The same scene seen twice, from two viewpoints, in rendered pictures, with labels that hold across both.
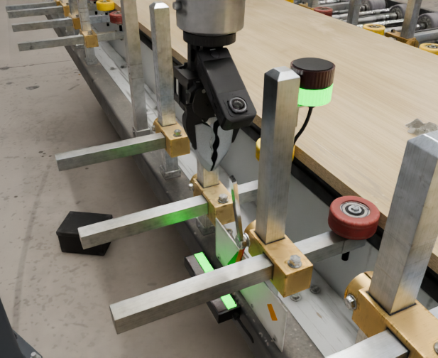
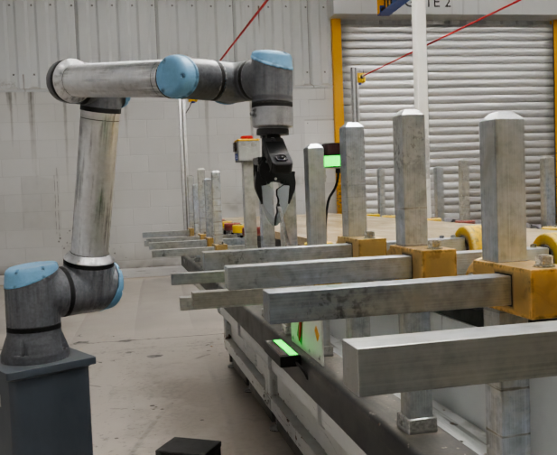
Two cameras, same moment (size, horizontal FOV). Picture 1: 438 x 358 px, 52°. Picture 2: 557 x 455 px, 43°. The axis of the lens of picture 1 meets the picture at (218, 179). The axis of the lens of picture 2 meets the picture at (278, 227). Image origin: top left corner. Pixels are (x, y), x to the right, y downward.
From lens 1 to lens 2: 102 cm
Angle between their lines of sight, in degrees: 32
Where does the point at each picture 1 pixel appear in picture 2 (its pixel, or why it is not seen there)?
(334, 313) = not seen: hidden behind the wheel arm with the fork
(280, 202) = (320, 241)
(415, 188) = (343, 149)
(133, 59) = (248, 227)
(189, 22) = (257, 119)
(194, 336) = not seen: outside the picture
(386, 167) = not seen: hidden behind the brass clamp
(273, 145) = (310, 192)
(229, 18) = (280, 116)
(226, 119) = (273, 163)
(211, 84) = (267, 150)
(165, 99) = (266, 238)
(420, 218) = (347, 162)
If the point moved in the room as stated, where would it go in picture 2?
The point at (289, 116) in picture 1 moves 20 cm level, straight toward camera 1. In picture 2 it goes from (319, 172) to (284, 171)
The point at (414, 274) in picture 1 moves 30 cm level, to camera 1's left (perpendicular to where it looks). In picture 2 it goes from (357, 207) to (195, 212)
